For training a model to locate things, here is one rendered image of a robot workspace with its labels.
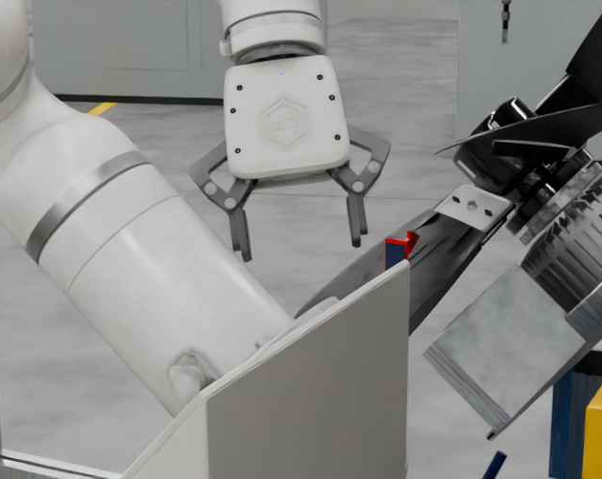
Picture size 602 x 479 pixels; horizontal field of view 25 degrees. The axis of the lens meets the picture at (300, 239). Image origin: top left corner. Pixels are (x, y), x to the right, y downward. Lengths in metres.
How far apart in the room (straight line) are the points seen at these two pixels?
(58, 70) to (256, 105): 8.09
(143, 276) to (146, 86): 8.05
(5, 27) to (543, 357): 0.87
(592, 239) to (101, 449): 2.37
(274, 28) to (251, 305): 0.25
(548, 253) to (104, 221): 0.81
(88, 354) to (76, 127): 3.51
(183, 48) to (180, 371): 7.99
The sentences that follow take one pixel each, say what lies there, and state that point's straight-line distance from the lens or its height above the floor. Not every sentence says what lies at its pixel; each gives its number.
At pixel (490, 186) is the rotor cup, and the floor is 1.16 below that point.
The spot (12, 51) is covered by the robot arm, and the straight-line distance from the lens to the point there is 1.09.
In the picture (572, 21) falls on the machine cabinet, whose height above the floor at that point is 0.76.
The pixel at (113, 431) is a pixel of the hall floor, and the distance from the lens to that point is 3.97.
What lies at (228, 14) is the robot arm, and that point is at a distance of 1.18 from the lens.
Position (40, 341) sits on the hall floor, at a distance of 4.71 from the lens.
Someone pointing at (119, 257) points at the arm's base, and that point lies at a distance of 1.04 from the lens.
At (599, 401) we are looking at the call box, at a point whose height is 1.07.
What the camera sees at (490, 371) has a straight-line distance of 1.68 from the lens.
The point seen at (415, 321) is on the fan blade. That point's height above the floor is 0.93.
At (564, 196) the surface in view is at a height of 1.16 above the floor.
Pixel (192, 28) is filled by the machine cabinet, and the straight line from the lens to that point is 8.94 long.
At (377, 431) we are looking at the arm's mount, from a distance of 1.11.
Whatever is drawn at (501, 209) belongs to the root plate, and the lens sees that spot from 1.75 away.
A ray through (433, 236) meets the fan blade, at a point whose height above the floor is 1.11.
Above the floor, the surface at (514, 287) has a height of 1.06.
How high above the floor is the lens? 1.57
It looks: 16 degrees down
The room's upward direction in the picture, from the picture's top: straight up
